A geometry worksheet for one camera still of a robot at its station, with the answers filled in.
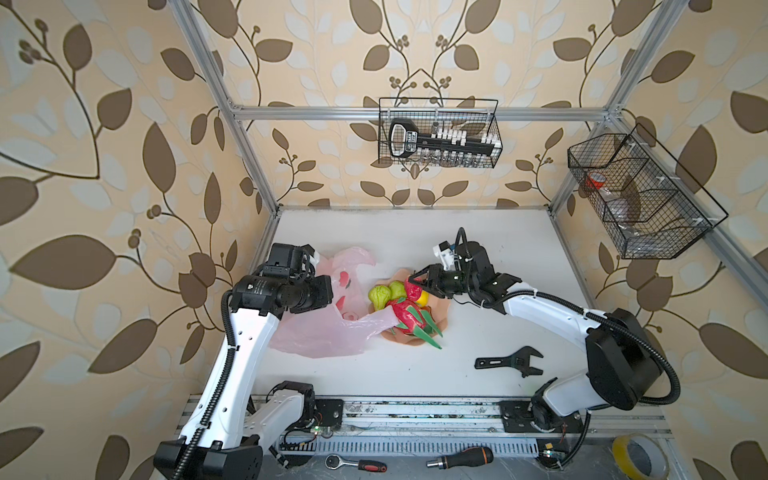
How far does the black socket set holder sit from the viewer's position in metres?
0.83

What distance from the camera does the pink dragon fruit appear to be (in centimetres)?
82

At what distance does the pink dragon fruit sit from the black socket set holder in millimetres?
444
